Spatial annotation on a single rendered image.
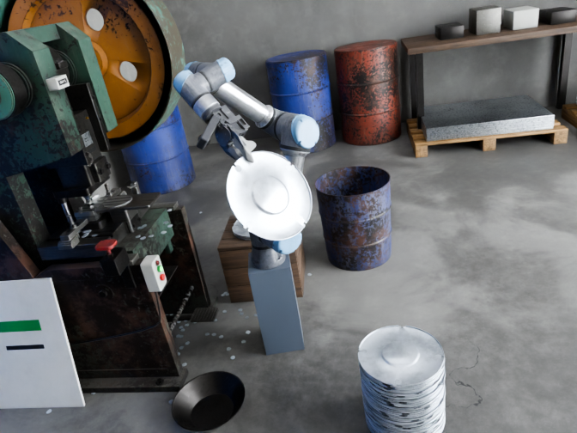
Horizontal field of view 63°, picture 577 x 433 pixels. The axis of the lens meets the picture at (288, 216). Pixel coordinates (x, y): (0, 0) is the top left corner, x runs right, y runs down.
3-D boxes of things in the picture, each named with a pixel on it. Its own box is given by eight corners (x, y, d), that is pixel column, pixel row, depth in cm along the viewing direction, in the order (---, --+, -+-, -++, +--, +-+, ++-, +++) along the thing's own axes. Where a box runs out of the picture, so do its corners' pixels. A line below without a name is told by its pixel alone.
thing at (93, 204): (112, 204, 213) (109, 196, 211) (96, 220, 199) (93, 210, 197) (94, 206, 214) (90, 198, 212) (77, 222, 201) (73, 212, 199)
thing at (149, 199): (168, 217, 212) (160, 190, 206) (157, 233, 199) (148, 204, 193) (118, 222, 216) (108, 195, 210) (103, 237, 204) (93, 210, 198)
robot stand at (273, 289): (301, 324, 233) (288, 246, 213) (305, 349, 217) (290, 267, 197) (265, 330, 233) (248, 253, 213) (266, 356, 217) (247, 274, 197)
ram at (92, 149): (118, 171, 204) (94, 104, 191) (101, 185, 191) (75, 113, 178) (81, 175, 208) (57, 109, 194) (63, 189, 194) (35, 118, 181)
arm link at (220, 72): (214, 55, 158) (187, 70, 154) (230, 55, 150) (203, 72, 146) (223, 76, 162) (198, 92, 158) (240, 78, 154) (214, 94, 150)
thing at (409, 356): (363, 325, 180) (362, 323, 180) (442, 328, 172) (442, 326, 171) (353, 382, 156) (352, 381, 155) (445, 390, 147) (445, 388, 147)
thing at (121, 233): (151, 206, 228) (148, 195, 225) (108, 256, 188) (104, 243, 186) (94, 211, 233) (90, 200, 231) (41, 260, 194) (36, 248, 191)
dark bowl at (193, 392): (254, 382, 203) (252, 370, 200) (239, 443, 177) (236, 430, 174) (189, 383, 209) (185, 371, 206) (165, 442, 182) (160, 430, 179)
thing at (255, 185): (324, 192, 155) (325, 192, 155) (284, 259, 140) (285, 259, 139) (257, 134, 149) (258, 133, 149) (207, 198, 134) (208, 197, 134)
